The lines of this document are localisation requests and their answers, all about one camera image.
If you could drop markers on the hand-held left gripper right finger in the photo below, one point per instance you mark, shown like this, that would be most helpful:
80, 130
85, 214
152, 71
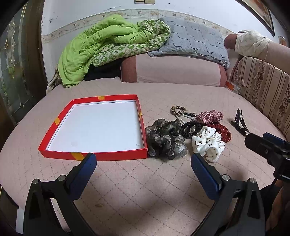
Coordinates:
202, 169

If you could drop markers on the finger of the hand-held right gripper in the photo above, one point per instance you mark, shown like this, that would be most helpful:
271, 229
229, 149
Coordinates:
255, 143
273, 138

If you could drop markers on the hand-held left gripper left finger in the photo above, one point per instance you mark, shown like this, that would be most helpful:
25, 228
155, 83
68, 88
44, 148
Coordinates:
87, 165

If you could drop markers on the white dotted scrunchie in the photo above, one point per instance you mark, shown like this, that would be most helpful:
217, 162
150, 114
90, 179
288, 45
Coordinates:
207, 143

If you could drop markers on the red cardboard box lid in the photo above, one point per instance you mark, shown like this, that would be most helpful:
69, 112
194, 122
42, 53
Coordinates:
99, 127

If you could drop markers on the grey organza scrunchie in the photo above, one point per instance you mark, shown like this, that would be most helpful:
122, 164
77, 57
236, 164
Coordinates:
165, 139

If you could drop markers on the red plaid scrunchie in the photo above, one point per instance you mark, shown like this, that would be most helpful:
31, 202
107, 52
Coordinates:
209, 116

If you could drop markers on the person's right hand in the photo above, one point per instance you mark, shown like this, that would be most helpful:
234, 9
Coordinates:
282, 204

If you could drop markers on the black hair claw clip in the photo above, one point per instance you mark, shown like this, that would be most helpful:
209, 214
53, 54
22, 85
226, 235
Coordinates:
239, 123

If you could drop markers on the dark red dotted scrunchie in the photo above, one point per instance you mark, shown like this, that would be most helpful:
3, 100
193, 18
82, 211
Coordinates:
223, 133

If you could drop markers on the striped floral backrest cushion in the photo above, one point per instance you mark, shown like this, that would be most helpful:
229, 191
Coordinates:
262, 84

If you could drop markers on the orange and clear packet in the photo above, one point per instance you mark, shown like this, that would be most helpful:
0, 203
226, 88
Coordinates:
233, 87

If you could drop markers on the pink quilted mattress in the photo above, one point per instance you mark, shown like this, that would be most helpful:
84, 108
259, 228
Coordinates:
140, 192

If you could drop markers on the pink padded backrest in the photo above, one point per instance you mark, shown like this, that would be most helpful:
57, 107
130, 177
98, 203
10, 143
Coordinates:
278, 54

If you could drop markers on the beige patterned cloth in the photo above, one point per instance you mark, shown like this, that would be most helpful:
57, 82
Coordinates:
52, 82

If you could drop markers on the white cloth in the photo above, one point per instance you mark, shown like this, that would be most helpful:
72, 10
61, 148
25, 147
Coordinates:
249, 44

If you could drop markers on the pink bolster cushion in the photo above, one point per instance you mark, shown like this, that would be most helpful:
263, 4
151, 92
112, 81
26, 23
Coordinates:
172, 69

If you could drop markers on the grey quilted pillow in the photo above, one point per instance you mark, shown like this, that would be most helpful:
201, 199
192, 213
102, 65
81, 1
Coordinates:
192, 40

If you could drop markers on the stained glass door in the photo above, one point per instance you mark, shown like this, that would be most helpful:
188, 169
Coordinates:
15, 68

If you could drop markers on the green patterned quilt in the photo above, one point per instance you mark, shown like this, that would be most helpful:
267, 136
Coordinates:
95, 40

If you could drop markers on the dark framed wall picture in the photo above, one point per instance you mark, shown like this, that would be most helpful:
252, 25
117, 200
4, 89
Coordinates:
260, 11

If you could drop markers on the wall light switch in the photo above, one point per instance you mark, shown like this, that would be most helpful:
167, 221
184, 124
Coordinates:
145, 1

